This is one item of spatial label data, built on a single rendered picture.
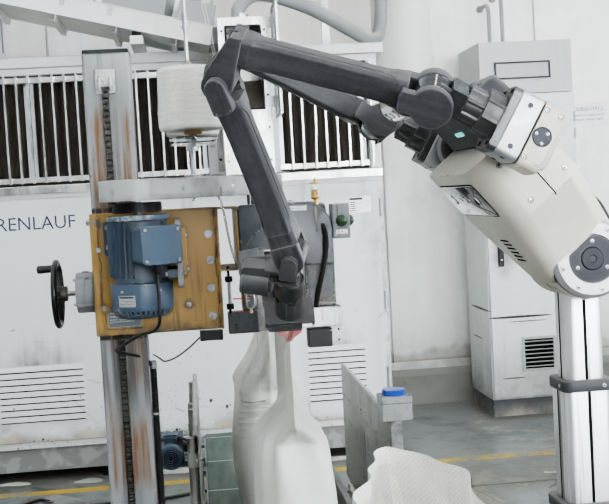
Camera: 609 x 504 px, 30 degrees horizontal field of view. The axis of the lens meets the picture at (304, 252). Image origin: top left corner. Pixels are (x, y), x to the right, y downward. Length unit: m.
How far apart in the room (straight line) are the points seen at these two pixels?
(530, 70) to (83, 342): 2.95
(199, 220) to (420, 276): 4.28
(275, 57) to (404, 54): 4.07
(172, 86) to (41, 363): 3.18
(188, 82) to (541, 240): 0.96
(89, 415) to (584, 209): 3.86
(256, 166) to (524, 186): 0.51
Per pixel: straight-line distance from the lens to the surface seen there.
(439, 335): 7.14
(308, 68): 2.01
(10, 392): 5.77
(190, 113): 2.70
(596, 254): 2.30
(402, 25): 6.09
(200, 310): 2.91
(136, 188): 2.68
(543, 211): 2.19
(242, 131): 2.08
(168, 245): 2.65
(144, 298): 2.70
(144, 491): 3.05
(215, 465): 4.22
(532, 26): 7.32
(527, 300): 6.62
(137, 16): 5.34
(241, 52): 2.01
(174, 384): 5.69
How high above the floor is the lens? 1.36
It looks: 3 degrees down
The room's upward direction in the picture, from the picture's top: 3 degrees counter-clockwise
